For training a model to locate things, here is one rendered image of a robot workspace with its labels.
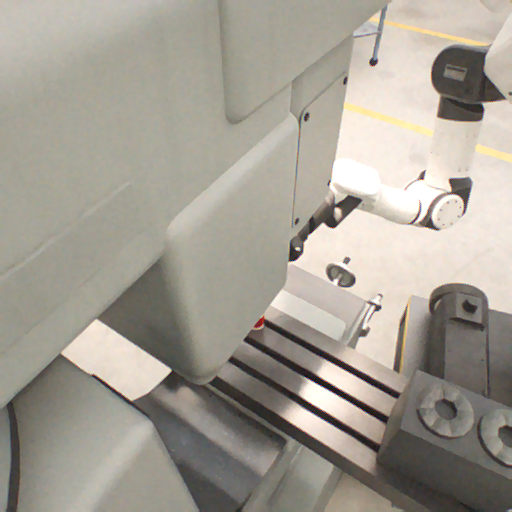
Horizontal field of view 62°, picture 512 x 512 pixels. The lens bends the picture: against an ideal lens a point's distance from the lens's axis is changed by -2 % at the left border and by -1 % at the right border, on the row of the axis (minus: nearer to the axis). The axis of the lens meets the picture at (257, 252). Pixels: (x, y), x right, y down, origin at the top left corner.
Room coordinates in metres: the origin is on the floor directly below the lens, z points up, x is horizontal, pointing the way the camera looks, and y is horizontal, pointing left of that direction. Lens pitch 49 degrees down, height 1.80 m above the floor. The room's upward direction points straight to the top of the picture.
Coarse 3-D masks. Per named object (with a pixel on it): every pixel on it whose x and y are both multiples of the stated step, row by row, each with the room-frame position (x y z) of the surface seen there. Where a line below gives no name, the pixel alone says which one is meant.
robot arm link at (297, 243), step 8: (320, 208) 0.58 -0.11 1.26; (312, 216) 0.56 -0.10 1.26; (320, 216) 0.57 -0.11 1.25; (304, 224) 0.54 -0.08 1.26; (312, 224) 0.56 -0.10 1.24; (320, 224) 0.57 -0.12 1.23; (304, 232) 0.53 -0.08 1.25; (312, 232) 0.56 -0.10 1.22; (296, 240) 0.50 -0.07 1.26; (304, 240) 0.54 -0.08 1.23; (296, 248) 0.49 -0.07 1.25; (296, 256) 0.49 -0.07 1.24
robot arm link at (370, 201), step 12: (336, 168) 0.66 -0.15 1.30; (348, 168) 0.66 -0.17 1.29; (360, 168) 0.68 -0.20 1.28; (336, 180) 0.64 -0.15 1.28; (348, 180) 0.64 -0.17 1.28; (360, 180) 0.65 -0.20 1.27; (372, 180) 0.66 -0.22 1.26; (348, 192) 0.63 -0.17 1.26; (360, 192) 0.63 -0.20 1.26; (372, 192) 0.64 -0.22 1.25; (360, 204) 0.67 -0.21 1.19; (372, 204) 0.65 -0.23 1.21
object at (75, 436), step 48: (48, 384) 0.12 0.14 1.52; (96, 384) 0.13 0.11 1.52; (0, 432) 0.08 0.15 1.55; (48, 432) 0.09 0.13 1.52; (96, 432) 0.09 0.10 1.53; (144, 432) 0.09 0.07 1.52; (0, 480) 0.06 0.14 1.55; (48, 480) 0.06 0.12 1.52; (96, 480) 0.07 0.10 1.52; (144, 480) 0.08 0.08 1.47
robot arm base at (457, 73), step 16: (448, 48) 0.83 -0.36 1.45; (464, 48) 0.80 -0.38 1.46; (480, 48) 0.78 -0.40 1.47; (448, 64) 0.81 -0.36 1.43; (464, 64) 0.79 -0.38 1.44; (480, 64) 0.76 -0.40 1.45; (432, 80) 0.82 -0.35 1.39; (448, 80) 0.80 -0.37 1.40; (464, 80) 0.77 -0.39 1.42; (480, 80) 0.75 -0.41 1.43; (448, 96) 0.78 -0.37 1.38; (464, 96) 0.75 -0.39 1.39; (480, 96) 0.75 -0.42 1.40; (496, 96) 0.77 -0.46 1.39
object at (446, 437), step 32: (416, 384) 0.32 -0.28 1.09; (448, 384) 0.32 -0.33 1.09; (416, 416) 0.26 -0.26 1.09; (448, 416) 0.26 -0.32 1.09; (480, 416) 0.26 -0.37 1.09; (384, 448) 0.25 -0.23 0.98; (416, 448) 0.23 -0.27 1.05; (448, 448) 0.21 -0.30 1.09; (480, 448) 0.21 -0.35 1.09; (416, 480) 0.21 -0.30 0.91; (448, 480) 0.19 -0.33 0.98; (480, 480) 0.18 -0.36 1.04
